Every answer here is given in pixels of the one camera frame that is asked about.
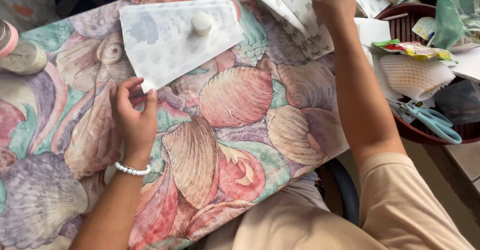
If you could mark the person's left hand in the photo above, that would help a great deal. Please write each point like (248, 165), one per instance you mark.
(135, 126)

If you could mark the person's right hand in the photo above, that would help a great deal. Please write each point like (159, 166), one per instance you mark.
(335, 4)

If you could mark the printed white paper sheet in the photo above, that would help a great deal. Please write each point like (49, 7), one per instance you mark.
(288, 2)

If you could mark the white paper bag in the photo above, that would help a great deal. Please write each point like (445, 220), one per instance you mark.
(176, 43)

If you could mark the plain white paper sheet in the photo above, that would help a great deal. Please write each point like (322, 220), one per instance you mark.
(373, 30)

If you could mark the pile of printed paper sheets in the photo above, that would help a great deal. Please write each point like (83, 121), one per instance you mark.
(290, 32)

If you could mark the seashell print tablecloth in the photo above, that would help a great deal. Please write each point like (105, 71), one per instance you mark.
(210, 137)

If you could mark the small white card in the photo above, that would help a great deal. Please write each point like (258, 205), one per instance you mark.
(423, 28)

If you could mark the colourful snack wrapper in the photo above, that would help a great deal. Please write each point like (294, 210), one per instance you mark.
(416, 50)

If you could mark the white foam fruit net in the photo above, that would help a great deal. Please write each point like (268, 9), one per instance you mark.
(414, 75)

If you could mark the green plastic bag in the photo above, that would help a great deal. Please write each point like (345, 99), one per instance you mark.
(455, 13)

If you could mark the small white round cap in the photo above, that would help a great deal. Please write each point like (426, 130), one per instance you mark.
(201, 23)

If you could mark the glass jar with pink lid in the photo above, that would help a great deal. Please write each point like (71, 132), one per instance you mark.
(17, 52)

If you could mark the maroon plastic basket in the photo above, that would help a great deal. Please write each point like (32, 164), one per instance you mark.
(416, 129)

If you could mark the light blue scissors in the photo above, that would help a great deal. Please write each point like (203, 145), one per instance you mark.
(431, 120)

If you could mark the dark clear plastic bag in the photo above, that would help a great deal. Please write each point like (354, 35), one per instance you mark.
(459, 99)

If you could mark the white cloth with orange print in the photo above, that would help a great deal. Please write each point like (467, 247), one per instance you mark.
(24, 5)

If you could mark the black chair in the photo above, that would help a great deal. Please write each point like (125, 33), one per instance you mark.
(345, 193)

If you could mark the person's beige shirt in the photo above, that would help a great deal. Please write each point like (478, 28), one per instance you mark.
(378, 220)

